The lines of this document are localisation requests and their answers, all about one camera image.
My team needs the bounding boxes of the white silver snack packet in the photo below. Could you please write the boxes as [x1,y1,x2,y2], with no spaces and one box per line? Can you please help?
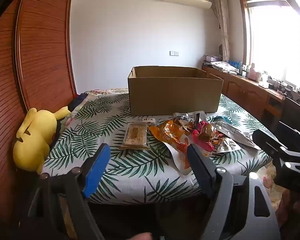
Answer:
[211,120,262,150]

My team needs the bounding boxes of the pink snack packet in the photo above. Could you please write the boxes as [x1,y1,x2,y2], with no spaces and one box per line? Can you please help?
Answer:
[190,121,217,153]

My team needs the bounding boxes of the clear brown cake packet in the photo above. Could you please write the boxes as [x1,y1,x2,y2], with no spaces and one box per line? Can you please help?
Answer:
[119,122,150,151]

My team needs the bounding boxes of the patterned beige curtain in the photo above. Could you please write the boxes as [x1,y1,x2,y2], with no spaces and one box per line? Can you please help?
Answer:
[212,0,232,62]

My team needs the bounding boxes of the pink bottle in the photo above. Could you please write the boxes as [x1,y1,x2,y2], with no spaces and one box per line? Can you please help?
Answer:
[247,64,257,80]

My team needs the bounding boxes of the stack of printed papers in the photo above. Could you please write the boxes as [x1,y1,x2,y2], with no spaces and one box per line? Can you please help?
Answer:
[211,61,238,74]

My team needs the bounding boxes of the blue snack packet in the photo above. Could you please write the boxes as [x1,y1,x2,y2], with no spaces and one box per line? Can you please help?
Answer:
[211,115,230,123]

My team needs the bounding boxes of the black desk device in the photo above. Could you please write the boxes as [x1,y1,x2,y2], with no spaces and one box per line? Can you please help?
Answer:
[283,85,295,98]
[267,78,284,90]

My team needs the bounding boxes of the brown cardboard box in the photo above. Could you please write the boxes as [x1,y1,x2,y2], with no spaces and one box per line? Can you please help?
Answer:
[127,66,224,117]

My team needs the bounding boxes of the white red label snack packet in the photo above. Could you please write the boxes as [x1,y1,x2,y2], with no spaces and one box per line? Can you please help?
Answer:
[173,110,207,128]

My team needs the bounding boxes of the dark blue cloth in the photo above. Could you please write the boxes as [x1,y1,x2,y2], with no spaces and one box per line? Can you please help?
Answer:
[67,92,88,112]

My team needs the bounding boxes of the small white snack packet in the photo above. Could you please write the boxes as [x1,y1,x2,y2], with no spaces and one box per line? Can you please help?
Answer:
[140,116,157,127]

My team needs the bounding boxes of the floral blanket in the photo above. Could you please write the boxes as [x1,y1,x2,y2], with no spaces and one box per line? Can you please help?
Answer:
[62,88,288,228]

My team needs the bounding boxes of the wooden slatted wardrobe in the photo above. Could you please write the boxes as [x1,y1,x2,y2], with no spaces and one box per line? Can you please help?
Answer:
[0,0,78,230]

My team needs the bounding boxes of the wooden framed window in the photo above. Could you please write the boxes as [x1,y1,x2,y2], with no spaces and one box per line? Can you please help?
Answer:
[237,0,300,90]

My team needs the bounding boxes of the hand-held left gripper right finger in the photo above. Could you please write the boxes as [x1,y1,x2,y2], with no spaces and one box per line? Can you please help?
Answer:
[186,144,282,240]

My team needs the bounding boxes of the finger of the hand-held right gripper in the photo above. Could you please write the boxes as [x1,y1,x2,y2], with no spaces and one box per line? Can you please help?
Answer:
[279,121,300,153]
[252,129,300,164]

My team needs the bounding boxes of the green leaf print cloth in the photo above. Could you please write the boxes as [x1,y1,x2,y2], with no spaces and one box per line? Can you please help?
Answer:
[41,94,273,204]

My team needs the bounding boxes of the pink box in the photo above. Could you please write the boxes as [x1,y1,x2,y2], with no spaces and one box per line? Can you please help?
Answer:
[205,54,222,63]

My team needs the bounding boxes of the yellow plush toy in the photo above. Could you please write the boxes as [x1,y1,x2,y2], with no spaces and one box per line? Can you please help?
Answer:
[13,106,72,175]

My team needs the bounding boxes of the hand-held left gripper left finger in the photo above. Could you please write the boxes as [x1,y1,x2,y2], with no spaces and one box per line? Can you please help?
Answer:
[27,143,112,240]

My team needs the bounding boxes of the large orange snack packet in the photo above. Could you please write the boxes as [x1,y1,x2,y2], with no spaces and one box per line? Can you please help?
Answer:
[149,119,217,177]

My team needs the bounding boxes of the wooden sideboard cabinet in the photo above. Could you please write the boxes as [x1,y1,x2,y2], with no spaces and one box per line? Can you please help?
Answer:
[201,64,290,123]

